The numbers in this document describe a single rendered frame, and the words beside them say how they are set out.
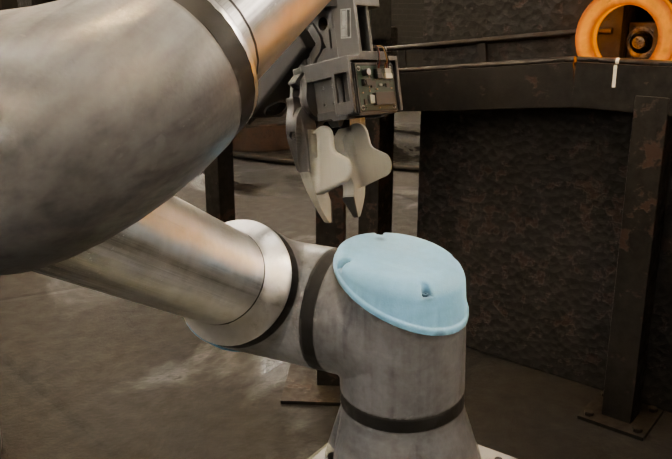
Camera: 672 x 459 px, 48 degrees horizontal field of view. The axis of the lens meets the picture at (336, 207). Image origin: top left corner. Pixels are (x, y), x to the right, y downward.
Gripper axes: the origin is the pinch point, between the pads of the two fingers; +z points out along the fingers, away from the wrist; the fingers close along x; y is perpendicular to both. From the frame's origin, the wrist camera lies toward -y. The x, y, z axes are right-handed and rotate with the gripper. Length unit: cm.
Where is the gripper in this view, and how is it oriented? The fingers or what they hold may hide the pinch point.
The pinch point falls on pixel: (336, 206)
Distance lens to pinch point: 75.2
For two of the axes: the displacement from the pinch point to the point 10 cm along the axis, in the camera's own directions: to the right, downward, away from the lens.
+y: 7.2, -0.5, -7.0
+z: 1.2, 9.9, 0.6
